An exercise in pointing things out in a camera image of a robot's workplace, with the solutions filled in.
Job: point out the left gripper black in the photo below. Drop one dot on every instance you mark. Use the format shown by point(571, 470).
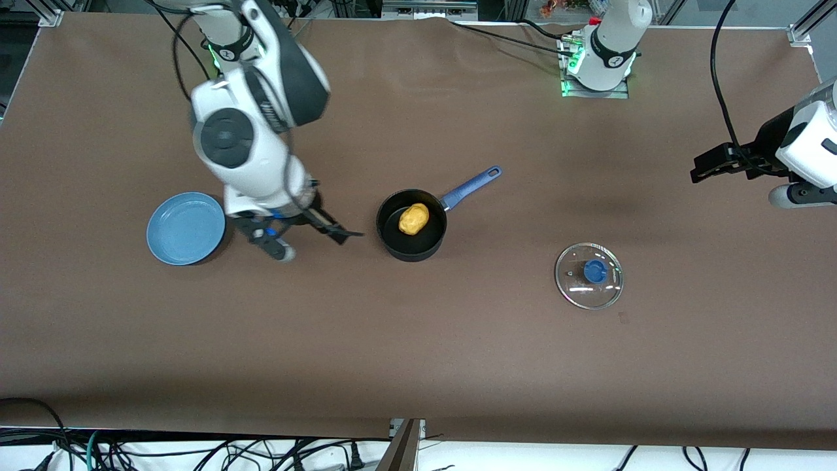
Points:
point(766, 149)

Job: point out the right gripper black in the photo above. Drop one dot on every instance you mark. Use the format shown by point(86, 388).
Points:
point(316, 216)

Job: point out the yellow potato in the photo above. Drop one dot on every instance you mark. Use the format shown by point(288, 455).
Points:
point(414, 219)

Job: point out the glass lid with blue knob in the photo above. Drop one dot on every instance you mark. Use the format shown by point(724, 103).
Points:
point(575, 291)

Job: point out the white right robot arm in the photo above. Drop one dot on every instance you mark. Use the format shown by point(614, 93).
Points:
point(261, 98)

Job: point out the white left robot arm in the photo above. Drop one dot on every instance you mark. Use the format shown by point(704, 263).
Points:
point(611, 46)

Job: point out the brown table cover sheet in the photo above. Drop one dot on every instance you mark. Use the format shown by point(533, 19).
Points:
point(418, 340)

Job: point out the blue round plate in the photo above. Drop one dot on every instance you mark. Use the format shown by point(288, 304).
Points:
point(186, 229)

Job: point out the grey device box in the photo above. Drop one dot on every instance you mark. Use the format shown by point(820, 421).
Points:
point(428, 8)

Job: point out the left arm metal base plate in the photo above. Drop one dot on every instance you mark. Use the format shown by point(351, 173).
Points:
point(595, 93)

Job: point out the aluminium frame profile corner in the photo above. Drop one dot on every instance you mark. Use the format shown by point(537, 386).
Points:
point(807, 23)

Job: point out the metal frame post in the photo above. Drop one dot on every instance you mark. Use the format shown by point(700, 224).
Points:
point(400, 451)

